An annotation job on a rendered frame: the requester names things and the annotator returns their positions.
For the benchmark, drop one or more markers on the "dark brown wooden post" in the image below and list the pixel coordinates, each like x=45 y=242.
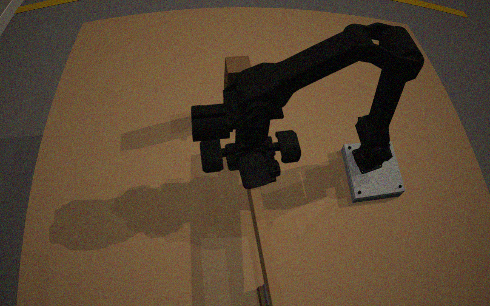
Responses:
x=233 y=66

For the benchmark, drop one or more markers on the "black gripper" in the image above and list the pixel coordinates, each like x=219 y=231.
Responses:
x=212 y=153

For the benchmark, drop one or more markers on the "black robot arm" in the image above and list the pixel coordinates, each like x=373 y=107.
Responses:
x=258 y=94

